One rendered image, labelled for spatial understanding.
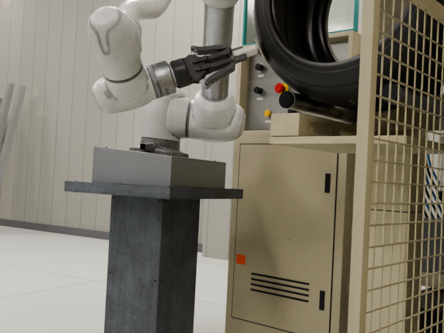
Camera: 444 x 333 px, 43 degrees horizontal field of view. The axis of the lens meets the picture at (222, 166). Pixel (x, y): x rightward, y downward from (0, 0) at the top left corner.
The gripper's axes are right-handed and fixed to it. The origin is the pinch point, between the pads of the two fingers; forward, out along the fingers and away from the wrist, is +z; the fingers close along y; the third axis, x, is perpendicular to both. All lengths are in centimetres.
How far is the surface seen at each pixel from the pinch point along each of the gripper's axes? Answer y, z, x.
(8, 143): -227, -175, -415
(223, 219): -49, 6, -335
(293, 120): 23.4, 4.4, 0.8
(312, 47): -4.6, 23.9, -16.7
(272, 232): 28, 3, -94
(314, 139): 30.6, 6.6, 2.8
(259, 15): -7.1, 6.8, 4.0
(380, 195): 43, 27, -29
